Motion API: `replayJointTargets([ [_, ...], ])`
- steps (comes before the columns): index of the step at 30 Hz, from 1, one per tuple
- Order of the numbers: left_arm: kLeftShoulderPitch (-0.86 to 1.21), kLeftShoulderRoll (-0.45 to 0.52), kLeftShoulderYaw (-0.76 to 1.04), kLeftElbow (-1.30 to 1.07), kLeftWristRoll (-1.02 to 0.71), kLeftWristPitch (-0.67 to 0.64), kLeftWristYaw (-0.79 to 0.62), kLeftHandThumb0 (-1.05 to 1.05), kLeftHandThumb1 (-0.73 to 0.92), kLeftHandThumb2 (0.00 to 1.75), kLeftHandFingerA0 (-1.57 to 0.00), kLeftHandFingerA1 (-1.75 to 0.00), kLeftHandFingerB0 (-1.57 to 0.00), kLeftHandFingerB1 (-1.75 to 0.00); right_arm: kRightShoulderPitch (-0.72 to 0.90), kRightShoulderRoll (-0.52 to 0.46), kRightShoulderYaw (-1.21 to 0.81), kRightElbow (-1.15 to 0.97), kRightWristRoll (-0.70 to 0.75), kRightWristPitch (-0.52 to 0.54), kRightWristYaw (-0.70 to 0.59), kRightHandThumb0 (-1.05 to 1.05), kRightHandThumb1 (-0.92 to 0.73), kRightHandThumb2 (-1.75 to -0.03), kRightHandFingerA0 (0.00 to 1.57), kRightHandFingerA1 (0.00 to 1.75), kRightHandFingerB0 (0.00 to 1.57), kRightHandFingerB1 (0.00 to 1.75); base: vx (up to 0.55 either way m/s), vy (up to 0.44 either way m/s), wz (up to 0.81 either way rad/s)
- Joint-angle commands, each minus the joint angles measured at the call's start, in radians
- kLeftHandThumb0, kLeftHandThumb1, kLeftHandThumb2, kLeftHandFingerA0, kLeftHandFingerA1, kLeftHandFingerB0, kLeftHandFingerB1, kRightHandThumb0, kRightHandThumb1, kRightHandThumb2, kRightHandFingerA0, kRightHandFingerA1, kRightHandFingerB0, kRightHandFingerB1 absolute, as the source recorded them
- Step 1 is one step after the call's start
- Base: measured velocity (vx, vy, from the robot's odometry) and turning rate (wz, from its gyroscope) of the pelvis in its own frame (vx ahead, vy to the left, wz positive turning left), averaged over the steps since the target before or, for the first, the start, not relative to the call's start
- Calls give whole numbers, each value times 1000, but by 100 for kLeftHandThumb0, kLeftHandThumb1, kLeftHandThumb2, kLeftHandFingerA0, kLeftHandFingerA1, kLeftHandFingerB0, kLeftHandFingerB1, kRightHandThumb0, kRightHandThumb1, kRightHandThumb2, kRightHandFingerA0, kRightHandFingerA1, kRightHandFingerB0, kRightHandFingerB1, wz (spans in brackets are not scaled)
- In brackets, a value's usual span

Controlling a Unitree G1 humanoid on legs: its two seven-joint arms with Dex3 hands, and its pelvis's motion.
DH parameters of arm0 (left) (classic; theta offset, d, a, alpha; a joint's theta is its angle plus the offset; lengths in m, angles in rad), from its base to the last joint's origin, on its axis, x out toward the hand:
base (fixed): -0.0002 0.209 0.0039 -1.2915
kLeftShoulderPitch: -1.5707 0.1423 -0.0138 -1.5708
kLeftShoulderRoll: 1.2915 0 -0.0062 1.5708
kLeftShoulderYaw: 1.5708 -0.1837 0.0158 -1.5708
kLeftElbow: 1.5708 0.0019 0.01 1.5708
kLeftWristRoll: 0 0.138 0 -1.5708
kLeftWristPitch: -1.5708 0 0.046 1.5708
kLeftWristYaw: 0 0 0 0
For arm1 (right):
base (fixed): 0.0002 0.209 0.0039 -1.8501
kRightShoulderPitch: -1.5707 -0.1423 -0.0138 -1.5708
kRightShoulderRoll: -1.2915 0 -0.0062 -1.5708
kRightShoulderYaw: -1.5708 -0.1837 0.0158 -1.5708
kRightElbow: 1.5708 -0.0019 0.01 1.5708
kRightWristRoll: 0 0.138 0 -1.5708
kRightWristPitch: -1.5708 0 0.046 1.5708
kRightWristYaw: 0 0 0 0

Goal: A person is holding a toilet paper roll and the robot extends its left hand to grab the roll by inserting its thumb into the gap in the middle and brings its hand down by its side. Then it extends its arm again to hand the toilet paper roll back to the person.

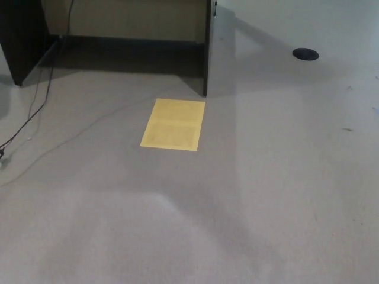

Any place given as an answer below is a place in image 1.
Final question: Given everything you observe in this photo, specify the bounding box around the yellow paper envelope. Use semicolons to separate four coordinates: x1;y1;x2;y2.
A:
139;98;206;152

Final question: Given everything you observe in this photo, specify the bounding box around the black round floor cap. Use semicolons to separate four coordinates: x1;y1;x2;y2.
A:
292;47;320;62

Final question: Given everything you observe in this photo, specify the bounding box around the dark wood desk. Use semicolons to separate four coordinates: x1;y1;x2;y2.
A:
0;0;219;98

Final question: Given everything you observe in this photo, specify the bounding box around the thin grey cable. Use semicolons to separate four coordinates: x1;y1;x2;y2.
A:
0;99;157;188

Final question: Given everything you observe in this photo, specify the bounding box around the thick black power cable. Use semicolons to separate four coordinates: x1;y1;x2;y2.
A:
0;0;75;149

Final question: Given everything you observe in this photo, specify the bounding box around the thin dark cable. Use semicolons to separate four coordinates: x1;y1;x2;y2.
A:
5;40;59;143

